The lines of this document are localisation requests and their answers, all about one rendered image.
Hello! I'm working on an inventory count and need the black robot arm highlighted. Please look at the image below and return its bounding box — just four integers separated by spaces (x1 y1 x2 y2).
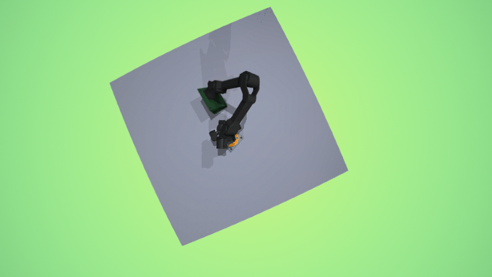
203 71 260 149

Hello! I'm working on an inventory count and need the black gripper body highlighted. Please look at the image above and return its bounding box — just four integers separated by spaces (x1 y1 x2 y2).
209 130 219 141

